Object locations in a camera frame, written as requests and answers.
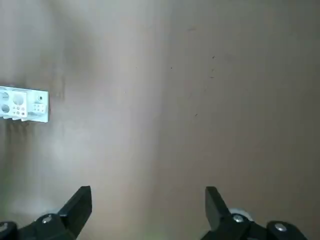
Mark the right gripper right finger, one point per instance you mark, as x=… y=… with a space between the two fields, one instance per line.
x=225 y=227

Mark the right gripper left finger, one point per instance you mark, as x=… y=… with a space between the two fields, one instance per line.
x=62 y=225

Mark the white test tube rack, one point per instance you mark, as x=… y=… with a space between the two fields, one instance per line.
x=29 y=97

